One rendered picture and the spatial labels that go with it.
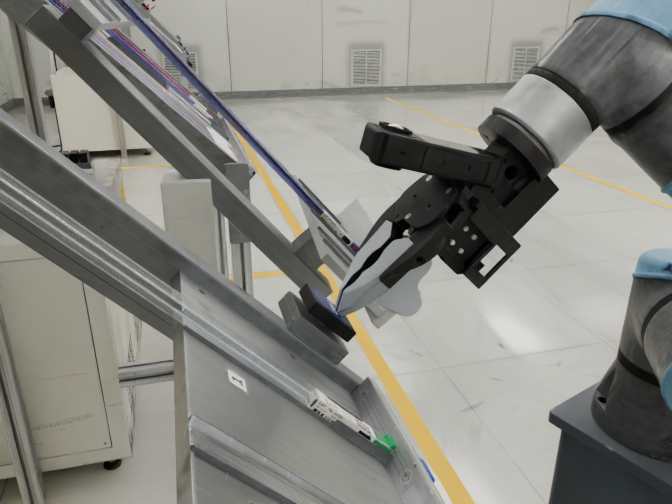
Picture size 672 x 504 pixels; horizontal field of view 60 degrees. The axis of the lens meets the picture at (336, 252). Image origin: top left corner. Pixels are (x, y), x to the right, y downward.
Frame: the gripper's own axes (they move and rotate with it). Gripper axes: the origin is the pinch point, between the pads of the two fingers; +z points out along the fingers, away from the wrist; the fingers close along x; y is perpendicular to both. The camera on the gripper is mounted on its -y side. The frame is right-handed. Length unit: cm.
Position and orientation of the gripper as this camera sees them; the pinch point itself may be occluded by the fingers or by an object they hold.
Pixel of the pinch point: (342, 297)
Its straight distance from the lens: 51.2
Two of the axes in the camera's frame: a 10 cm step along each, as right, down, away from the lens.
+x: -2.6, -3.6, 8.9
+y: 6.8, 5.9, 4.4
